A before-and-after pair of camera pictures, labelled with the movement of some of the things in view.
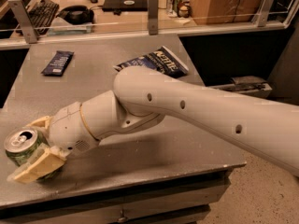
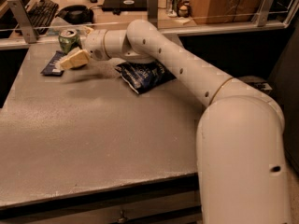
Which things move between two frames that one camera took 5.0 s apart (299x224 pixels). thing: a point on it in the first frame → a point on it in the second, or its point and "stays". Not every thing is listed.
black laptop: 124,4 stays
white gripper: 69,129 → 94,46
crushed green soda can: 21,144 → 68,41
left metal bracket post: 19,7 stays
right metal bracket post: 262,15 stays
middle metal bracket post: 152,12 stays
